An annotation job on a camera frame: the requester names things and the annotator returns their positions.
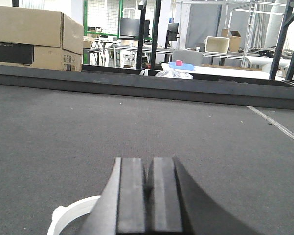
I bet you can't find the blue tray with pink block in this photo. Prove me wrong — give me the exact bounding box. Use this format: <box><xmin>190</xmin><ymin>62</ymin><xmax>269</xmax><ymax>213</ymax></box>
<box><xmin>169</xmin><ymin>60</ymin><xmax>195</xmax><ymax>71</ymax></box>

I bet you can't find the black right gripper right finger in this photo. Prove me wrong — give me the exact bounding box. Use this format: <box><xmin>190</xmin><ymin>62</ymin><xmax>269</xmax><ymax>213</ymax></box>
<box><xmin>147</xmin><ymin>157</ymin><xmax>259</xmax><ymax>235</ymax></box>

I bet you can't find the small open cardboard box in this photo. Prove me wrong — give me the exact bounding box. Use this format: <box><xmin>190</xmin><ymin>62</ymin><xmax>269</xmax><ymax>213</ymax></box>
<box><xmin>221</xmin><ymin>29</ymin><xmax>241</xmax><ymax>52</ymax></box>

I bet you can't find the white plastic tub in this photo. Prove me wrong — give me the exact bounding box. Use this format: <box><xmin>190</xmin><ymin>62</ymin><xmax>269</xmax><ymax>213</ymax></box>
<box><xmin>204</xmin><ymin>36</ymin><xmax>230</xmax><ymax>54</ymax></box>

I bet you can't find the large cardboard box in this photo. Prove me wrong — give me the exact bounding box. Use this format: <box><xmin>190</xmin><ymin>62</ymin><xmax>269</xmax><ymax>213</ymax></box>
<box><xmin>0</xmin><ymin>6</ymin><xmax>84</xmax><ymax>71</ymax></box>

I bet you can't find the black raised table edge rail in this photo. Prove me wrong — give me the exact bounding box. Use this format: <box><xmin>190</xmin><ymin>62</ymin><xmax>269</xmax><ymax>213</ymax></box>
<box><xmin>0</xmin><ymin>65</ymin><xmax>294</xmax><ymax>110</ymax></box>

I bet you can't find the black computer monitor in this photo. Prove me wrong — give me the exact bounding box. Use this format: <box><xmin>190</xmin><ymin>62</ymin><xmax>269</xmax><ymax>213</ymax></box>
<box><xmin>119</xmin><ymin>18</ymin><xmax>150</xmax><ymax>40</ymax></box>

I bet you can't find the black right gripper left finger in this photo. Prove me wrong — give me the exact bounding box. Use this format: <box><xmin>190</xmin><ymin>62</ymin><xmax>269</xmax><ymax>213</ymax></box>
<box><xmin>77</xmin><ymin>157</ymin><xmax>146</xmax><ymax>235</ymax></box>

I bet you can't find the white curved PVC pipe clamp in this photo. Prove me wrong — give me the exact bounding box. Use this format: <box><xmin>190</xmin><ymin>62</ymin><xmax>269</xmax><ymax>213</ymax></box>
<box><xmin>47</xmin><ymin>195</ymin><xmax>101</xmax><ymax>235</ymax></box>

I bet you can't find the crumpled clear plastic bag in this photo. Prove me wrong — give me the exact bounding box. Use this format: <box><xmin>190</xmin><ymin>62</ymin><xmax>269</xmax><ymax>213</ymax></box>
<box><xmin>155</xmin><ymin>68</ymin><xmax>193</xmax><ymax>80</ymax></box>

